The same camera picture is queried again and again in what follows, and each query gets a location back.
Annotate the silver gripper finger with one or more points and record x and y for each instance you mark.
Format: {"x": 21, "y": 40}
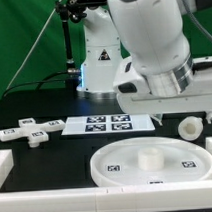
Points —
{"x": 209, "y": 116}
{"x": 158, "y": 118}

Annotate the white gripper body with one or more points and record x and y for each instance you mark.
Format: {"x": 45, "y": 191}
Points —
{"x": 196, "y": 98}

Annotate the white round table top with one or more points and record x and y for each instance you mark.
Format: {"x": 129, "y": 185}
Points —
{"x": 150, "y": 160}

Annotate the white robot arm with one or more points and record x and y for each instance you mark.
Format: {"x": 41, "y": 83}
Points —
{"x": 136, "y": 51}

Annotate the white marker sheet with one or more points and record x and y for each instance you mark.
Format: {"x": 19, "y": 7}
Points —
{"x": 107, "y": 124}

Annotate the white front fence bar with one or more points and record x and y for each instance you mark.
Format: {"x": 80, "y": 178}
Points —
{"x": 145, "y": 198}

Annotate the white cross-shaped table base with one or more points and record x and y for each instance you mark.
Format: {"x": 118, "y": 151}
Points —
{"x": 34, "y": 132}

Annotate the white left fence block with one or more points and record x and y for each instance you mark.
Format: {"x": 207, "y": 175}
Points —
{"x": 6, "y": 164}

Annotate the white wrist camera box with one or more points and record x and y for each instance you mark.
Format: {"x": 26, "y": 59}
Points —
{"x": 128, "y": 81}

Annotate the black camera stand pole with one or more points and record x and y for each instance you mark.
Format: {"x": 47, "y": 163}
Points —
{"x": 70, "y": 10}

